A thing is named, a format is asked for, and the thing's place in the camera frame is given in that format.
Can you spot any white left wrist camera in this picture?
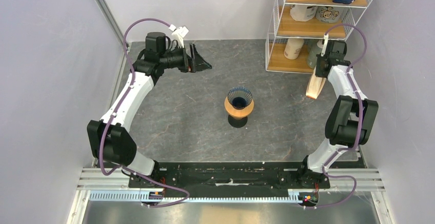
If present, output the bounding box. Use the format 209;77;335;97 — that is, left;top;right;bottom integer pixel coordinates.
168;24;189;48

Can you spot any white wire shelf rack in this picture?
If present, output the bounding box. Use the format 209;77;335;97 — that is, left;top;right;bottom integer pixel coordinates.
265;0;373;74

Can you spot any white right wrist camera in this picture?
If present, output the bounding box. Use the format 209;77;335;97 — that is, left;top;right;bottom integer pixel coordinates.
321;33;329;56

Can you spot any white bottle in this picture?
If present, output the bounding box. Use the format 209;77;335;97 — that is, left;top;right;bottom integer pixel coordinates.
284;38;304;60

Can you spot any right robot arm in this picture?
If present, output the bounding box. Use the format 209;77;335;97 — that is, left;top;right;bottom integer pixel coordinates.
296;40;379;188

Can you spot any blue coffee filter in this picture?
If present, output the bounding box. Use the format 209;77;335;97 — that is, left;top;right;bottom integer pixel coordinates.
227;87;253;110

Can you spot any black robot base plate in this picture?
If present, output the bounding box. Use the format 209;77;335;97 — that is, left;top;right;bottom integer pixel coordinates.
121;162;357;201

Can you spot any green spray bottle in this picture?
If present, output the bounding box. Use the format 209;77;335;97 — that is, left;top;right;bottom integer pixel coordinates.
306;39;323;69

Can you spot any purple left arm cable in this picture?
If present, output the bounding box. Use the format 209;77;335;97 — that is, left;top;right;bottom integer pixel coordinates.
98;18;191;209

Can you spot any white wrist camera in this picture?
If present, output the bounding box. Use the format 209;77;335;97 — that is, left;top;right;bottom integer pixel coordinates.
321;33;329;56
168;24;189;48

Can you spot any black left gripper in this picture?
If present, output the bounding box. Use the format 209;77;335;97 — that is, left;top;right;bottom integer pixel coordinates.
159;43;211;73

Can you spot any orange coffee dripper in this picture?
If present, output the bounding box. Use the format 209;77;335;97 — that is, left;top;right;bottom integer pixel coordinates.
224;98;254;128

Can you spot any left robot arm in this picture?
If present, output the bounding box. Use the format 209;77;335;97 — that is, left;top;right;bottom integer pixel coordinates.
87;32;212;188

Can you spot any wooden holder block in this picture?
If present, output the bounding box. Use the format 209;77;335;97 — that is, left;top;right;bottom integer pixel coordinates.
306;68;327;99

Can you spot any white jar with label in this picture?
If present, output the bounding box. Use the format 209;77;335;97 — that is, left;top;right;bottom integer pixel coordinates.
290;5;318;22

